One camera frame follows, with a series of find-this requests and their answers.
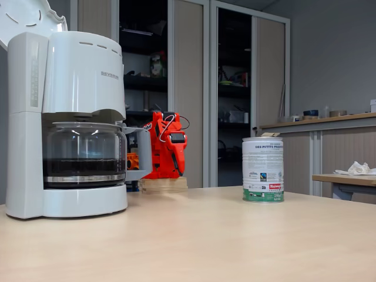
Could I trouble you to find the white and green tin can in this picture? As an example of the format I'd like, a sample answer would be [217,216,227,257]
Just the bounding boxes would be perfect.
[242,136,285,203]

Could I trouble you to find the white drip coffee maker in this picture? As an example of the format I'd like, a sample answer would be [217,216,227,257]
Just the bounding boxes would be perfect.
[0,0,129,220]

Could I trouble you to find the wooden base block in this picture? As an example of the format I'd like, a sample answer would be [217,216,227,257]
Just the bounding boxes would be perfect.
[137,176,189,194]

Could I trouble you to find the orange clamp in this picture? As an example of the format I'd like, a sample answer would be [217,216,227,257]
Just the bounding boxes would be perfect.
[126,152,140,170]

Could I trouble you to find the green white package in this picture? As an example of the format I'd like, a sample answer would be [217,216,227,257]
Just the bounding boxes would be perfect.
[150,52,165,78]

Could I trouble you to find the white tambour door cabinet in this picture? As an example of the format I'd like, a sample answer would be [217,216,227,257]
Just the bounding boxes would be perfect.
[70,0,211,189]
[210,0,291,189]

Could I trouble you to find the low cabinet wooden top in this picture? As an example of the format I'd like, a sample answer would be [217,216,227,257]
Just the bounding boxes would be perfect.
[260,113,376,203]

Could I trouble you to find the wooden side table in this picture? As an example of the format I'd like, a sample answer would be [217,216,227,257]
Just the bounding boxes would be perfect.
[311,173,376,200]

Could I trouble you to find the crumpled white cloth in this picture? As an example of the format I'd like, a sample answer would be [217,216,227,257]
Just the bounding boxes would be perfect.
[334,160,376,176]

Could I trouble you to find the glass carafe grey handle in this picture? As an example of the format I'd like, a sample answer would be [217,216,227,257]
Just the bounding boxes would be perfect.
[42,122,153,189]

